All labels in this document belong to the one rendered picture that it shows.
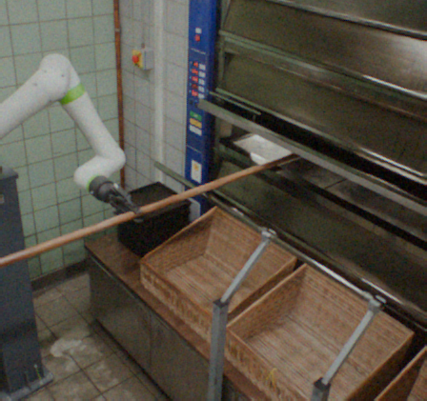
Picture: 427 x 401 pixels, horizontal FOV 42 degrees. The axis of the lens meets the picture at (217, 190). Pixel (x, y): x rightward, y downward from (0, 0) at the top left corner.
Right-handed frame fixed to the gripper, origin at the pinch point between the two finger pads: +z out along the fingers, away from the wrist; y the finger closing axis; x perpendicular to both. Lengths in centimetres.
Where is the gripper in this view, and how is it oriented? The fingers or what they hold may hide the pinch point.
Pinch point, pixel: (134, 212)
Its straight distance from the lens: 209.0
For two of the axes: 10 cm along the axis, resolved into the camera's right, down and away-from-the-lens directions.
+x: -7.5, 2.8, -5.9
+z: 6.6, 4.0, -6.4
